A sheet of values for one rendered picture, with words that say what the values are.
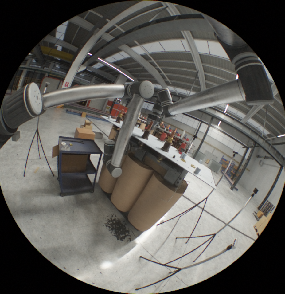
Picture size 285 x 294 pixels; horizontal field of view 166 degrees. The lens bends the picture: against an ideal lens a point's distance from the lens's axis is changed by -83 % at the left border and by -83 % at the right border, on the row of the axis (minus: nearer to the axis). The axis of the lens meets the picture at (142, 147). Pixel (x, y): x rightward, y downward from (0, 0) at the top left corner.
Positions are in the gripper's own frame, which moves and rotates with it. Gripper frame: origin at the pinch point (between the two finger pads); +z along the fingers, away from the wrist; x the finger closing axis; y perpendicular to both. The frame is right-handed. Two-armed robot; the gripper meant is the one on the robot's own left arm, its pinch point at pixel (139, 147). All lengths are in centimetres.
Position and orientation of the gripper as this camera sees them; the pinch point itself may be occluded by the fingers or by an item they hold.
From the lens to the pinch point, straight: 108.8
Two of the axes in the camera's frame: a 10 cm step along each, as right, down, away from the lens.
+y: 2.3, -9.0, -3.6
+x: -4.6, -4.3, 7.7
